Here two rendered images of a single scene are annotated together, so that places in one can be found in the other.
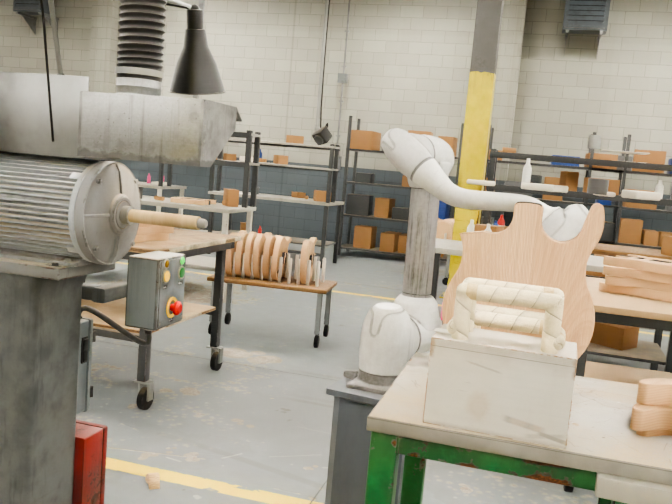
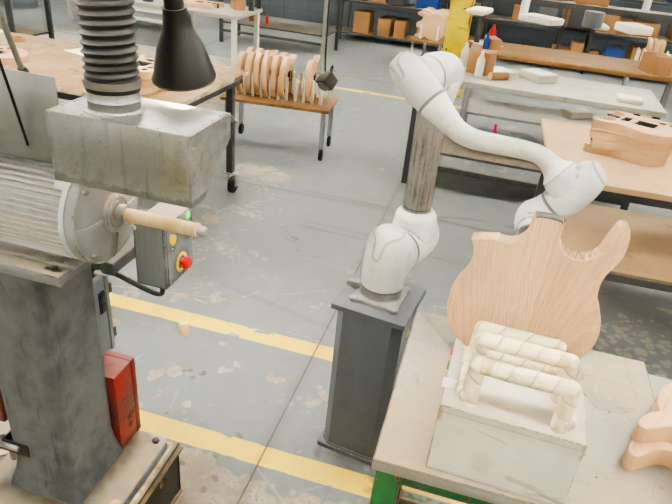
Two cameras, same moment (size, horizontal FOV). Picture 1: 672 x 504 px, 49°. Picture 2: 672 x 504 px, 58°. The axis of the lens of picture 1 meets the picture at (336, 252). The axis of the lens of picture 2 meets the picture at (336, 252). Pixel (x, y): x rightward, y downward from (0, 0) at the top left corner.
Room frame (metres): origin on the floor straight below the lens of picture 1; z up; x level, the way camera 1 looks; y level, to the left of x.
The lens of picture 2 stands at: (0.52, 0.06, 1.89)
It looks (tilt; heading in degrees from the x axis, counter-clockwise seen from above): 29 degrees down; 358
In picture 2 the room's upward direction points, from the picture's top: 6 degrees clockwise
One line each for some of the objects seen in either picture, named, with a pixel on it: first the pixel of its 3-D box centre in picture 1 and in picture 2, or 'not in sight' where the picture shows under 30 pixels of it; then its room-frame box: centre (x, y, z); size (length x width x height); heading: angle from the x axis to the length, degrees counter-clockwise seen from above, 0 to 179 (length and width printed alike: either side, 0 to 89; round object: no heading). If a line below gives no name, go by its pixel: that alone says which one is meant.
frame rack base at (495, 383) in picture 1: (500, 382); (504, 430); (1.41, -0.35, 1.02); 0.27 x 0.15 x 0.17; 74
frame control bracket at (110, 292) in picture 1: (118, 290); (126, 252); (1.98, 0.59, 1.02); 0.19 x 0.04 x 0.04; 165
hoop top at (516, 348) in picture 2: (512, 290); (526, 350); (1.44, -0.36, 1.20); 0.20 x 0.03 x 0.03; 73
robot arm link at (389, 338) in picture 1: (386, 336); (387, 255); (2.37, -0.19, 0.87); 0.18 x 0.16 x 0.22; 146
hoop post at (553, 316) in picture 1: (552, 327); (565, 409); (1.34, -0.41, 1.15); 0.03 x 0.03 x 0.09
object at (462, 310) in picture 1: (462, 314); (473, 384); (1.39, -0.25, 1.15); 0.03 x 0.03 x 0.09
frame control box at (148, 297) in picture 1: (129, 297); (139, 252); (2.04, 0.57, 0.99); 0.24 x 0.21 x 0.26; 75
